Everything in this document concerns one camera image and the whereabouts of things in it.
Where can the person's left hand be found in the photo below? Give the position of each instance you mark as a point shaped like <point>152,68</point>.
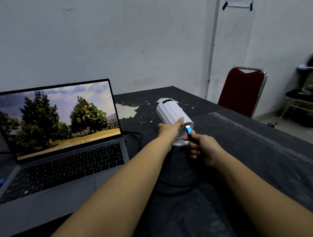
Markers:
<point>168,133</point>

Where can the person's right hand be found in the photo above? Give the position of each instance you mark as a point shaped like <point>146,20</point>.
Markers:
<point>206,149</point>

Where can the person's left thumb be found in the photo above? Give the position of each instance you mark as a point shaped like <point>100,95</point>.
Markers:
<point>178,122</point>

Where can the person's right thumb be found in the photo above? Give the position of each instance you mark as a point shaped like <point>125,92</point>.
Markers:
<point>195,135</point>

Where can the white cylindrical mini projector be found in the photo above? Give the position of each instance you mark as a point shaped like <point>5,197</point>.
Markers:
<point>170,111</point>

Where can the person's right forearm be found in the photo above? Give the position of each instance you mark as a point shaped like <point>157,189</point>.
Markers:
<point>259,195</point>

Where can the person's left forearm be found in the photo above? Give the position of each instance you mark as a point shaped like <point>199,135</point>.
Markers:
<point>117,190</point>

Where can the black table cover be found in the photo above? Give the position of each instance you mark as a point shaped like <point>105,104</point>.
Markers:
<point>244,158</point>

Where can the red padded metal chair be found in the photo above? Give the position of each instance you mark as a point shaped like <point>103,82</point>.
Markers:
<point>240,90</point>

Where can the black metal chair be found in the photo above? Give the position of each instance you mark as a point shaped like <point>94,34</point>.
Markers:
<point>298,97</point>

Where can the gray open laptop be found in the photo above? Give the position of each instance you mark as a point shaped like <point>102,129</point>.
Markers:
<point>61,146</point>

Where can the white object on black chair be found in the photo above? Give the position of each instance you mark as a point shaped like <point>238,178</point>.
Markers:
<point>305,64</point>

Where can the small blue object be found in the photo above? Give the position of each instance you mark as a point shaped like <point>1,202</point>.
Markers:
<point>1,182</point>

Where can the white wall conduit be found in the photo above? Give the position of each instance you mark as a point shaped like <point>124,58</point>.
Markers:
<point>212,48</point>

